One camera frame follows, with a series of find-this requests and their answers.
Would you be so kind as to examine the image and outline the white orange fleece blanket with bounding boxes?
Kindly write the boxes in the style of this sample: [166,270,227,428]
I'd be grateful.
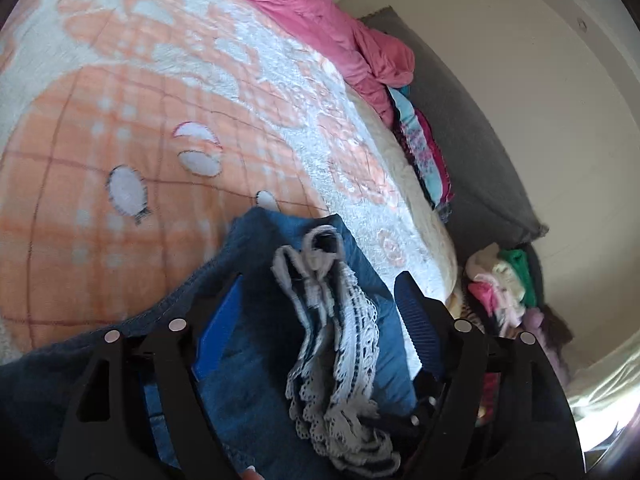
[1,0,457,359]

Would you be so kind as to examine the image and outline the grey padded headboard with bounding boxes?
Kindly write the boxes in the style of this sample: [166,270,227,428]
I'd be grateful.
[362,6,548,260]

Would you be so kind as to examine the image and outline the pile of colourful clothes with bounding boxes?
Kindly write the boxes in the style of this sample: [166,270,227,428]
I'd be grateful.
[463,243,573,386]

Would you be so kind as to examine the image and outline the left hand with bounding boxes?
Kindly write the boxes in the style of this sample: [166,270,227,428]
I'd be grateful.
[241,466,265,480]

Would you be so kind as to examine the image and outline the blue denim pants lace trim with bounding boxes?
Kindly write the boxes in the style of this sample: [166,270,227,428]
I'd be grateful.
[1,207,416,479]

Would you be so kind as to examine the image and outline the pink duvet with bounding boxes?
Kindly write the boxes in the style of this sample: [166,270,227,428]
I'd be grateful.
[248,0,416,127]

